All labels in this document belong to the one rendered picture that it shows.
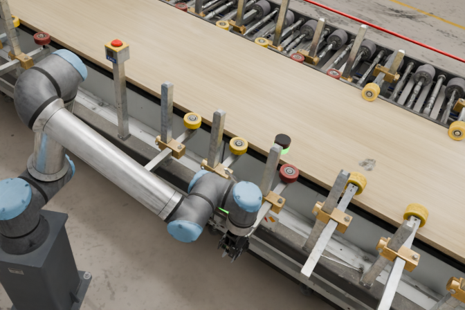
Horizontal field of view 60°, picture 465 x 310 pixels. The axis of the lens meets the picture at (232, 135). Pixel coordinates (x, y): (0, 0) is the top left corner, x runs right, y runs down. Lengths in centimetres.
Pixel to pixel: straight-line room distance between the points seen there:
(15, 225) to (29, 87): 67
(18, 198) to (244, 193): 85
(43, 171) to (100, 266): 91
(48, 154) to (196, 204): 64
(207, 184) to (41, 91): 52
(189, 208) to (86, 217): 153
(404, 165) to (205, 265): 121
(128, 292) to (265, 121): 117
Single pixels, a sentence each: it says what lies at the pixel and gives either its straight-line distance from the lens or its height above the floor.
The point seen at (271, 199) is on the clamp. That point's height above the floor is 87.
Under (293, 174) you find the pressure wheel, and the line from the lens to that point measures 169.
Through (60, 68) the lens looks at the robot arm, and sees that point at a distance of 127.
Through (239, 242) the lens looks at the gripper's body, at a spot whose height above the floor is 97.
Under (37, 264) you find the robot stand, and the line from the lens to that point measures 181.
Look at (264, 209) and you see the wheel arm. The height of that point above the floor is 86.
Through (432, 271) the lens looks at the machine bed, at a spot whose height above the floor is 72.
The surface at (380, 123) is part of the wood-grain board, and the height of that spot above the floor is 90.
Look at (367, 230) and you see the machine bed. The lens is 184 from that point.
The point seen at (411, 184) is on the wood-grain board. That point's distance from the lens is 188.
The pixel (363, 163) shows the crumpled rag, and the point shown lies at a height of 91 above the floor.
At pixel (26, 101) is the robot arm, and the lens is 120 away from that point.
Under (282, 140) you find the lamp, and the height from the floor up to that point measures 114.
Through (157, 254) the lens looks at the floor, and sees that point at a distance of 245.
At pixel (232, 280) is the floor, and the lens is 240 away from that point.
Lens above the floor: 213
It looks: 43 degrees down
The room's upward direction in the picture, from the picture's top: 10 degrees clockwise
